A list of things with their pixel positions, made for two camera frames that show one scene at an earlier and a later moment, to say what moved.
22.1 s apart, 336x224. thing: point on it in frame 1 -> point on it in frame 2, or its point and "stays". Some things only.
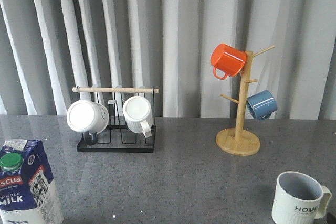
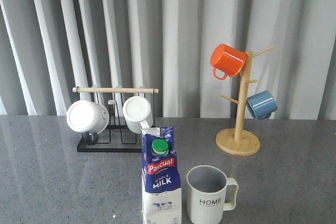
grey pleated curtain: [59, 30] stays
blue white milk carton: [29, 193] -> [161, 187]
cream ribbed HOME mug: [298, 199] -> [207, 202]
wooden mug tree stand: [235, 141] stays
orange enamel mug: [227, 61] stays
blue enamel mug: [262, 104] stays
